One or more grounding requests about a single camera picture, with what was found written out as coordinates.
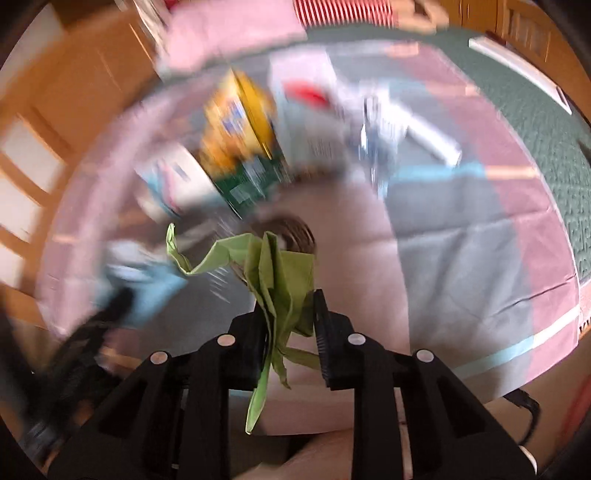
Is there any patchwork blanket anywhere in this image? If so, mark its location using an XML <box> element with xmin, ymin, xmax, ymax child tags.
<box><xmin>34</xmin><ymin>41</ymin><xmax>583</xmax><ymax>385</ymax></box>

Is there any clear plastic wrapper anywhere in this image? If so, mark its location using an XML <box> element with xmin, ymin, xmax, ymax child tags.
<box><xmin>358</xmin><ymin>91</ymin><xmax>408</xmax><ymax>200</ymax></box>

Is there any black cable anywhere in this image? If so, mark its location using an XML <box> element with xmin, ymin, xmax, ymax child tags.
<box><xmin>502</xmin><ymin>390</ymin><xmax>541</xmax><ymax>446</ymax></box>

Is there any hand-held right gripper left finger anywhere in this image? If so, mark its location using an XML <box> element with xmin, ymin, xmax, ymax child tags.
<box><xmin>46</xmin><ymin>311</ymin><xmax>273</xmax><ymax>480</ymax></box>

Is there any light blue cloth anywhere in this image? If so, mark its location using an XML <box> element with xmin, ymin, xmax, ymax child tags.
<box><xmin>99</xmin><ymin>242</ymin><xmax>188</xmax><ymax>329</ymax></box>

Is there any green quilted mat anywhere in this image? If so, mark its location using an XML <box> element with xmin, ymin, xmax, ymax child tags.
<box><xmin>305</xmin><ymin>25</ymin><xmax>591</xmax><ymax>283</ymax></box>

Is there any wooden cabinet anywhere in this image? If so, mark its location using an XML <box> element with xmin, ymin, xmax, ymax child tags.
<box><xmin>0</xmin><ymin>7</ymin><xmax>163</xmax><ymax>333</ymax></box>

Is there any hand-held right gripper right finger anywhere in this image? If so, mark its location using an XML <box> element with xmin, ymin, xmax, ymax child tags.
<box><xmin>313</xmin><ymin>290</ymin><xmax>539</xmax><ymax>480</ymax></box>

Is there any long white box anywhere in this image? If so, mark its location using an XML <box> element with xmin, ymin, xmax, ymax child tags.
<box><xmin>468</xmin><ymin>37</ymin><xmax>573</xmax><ymax>114</ymax></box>

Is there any yellow and green snack box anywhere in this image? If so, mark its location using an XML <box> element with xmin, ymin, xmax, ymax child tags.
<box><xmin>198</xmin><ymin>68</ymin><xmax>298</xmax><ymax>220</ymax></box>

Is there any white tube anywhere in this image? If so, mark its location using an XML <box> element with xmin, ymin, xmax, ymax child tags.
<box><xmin>392</xmin><ymin>99</ymin><xmax>463</xmax><ymax>165</ymax></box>

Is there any pink pillow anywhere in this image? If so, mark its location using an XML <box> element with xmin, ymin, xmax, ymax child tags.
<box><xmin>157</xmin><ymin>0</ymin><xmax>308</xmax><ymax>83</ymax></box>

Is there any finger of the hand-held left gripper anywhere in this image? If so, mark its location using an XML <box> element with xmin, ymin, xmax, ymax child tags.
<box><xmin>88</xmin><ymin>286</ymin><xmax>137</xmax><ymax>329</ymax></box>

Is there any white packet with red label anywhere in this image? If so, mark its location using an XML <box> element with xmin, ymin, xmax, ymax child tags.
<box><xmin>270</xmin><ymin>51</ymin><xmax>352</xmax><ymax>172</ymax></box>

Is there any green paper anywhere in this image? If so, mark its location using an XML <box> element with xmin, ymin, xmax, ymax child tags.
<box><xmin>165</xmin><ymin>223</ymin><xmax>324</xmax><ymax>435</ymax></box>

